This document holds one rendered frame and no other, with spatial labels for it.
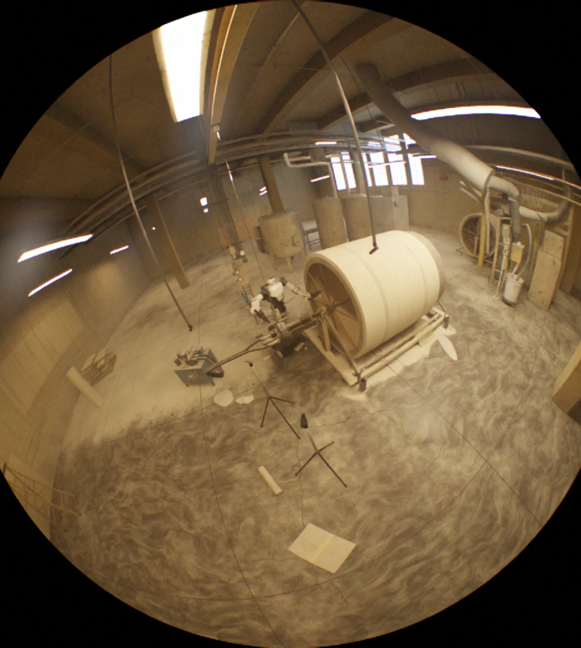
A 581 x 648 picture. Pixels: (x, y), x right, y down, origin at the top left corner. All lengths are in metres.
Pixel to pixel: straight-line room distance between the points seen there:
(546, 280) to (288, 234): 8.16
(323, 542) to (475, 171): 6.45
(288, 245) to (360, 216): 3.46
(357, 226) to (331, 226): 1.30
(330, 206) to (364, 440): 7.42
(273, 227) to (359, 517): 7.26
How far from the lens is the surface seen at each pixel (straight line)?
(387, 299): 2.52
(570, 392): 4.39
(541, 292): 6.95
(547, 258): 6.71
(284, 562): 2.68
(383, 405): 2.92
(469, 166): 5.35
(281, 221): 6.91
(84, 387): 6.54
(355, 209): 8.82
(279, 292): 3.07
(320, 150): 10.29
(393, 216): 8.14
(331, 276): 3.81
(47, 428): 7.96
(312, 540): 2.56
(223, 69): 1.73
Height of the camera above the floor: 2.52
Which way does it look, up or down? 34 degrees down
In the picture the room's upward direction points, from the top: 17 degrees counter-clockwise
